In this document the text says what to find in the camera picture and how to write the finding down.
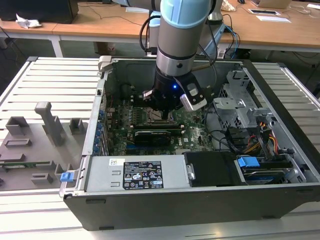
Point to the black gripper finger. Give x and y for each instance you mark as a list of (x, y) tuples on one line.
[(157, 104), (175, 106)]

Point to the metal locking lever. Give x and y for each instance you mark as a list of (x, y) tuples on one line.
[(160, 122)]

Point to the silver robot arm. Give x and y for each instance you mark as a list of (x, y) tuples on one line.
[(175, 45)]

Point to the black RAM slot bank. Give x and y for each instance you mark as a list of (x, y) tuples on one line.
[(150, 128), (138, 102)]

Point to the CPU socket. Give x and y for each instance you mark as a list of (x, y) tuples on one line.
[(148, 122)]

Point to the black graphics card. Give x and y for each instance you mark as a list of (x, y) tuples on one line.
[(152, 137)]

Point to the green motherboard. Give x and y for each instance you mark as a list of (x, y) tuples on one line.
[(192, 135)]

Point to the silver drive cage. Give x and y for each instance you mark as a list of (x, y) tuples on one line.
[(230, 105)]

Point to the grey case corner latch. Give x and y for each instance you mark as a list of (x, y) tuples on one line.
[(105, 63)]

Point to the white adapter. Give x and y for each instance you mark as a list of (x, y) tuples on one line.
[(221, 53)]

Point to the small white sticker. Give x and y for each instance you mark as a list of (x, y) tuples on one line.
[(116, 162)]

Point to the black plastic shroud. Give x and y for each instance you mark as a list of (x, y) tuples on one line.
[(212, 167)]

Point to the black rating label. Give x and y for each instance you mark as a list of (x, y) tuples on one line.
[(142, 175)]

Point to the wooden desk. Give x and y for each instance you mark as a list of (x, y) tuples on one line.
[(112, 27), (25, 31)]

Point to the grey power supply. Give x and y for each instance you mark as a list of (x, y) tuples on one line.
[(105, 172)]

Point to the blue disk carrier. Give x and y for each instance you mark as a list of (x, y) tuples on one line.
[(247, 163)]

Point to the beige lumpy object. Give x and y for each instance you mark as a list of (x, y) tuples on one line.
[(228, 6)]

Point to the black PC case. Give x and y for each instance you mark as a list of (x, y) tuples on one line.
[(175, 210)]

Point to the hard disk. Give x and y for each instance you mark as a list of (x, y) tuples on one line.
[(262, 178)]

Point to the blue case latch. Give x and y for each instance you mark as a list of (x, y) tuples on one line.
[(67, 177)]

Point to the white paper sheet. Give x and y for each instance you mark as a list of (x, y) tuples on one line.
[(273, 18)]

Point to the grey parts rack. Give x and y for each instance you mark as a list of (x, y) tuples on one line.
[(32, 140)]

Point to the tan laptop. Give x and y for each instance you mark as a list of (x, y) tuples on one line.
[(275, 3)]

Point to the green RAM stick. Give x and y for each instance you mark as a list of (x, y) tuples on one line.
[(30, 164)]

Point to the black box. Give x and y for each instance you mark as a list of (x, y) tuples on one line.
[(37, 11)]

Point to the crumpled white paper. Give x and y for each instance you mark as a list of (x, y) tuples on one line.
[(27, 22)]

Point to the small silver wrist camera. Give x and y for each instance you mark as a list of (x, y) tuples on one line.
[(147, 95)]

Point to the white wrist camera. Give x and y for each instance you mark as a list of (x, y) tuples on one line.
[(192, 105)]

